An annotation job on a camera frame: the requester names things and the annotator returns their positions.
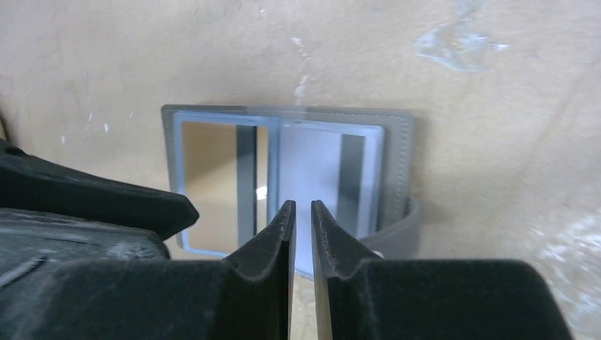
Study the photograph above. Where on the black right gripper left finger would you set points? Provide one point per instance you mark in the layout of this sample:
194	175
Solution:
246	295

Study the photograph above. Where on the grey leather card holder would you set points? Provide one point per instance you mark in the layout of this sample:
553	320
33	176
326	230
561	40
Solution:
397	233

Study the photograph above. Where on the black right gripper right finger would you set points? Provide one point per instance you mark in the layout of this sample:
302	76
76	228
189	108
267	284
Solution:
360	295

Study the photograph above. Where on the orange credit card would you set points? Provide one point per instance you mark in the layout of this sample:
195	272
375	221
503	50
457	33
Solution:
225	177

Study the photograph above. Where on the grey credit card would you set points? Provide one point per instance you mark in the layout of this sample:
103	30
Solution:
339	164

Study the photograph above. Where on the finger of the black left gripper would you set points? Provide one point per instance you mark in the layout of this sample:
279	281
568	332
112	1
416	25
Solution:
127	223

